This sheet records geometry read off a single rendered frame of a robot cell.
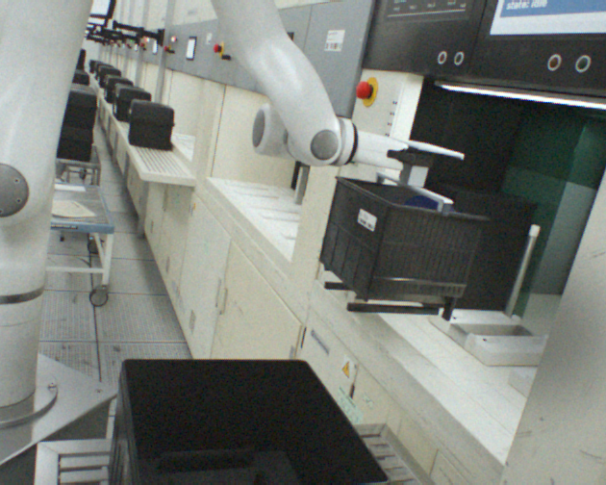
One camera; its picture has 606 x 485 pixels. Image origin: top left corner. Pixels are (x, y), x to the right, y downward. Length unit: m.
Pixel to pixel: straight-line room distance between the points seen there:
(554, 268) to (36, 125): 1.53
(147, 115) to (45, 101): 2.71
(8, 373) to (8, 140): 0.36
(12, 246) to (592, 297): 0.78
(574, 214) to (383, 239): 1.02
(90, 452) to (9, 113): 0.49
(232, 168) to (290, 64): 1.86
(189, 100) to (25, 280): 3.32
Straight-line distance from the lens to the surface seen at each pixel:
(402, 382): 1.11
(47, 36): 0.85
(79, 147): 4.66
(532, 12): 0.96
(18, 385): 1.00
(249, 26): 0.88
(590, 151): 1.48
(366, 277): 0.99
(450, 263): 1.05
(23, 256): 0.92
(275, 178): 2.77
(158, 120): 3.55
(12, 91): 0.84
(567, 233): 1.89
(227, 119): 2.65
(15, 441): 0.95
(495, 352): 1.22
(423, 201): 1.12
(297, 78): 0.85
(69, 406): 1.02
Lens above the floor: 1.32
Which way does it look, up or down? 15 degrees down
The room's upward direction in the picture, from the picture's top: 12 degrees clockwise
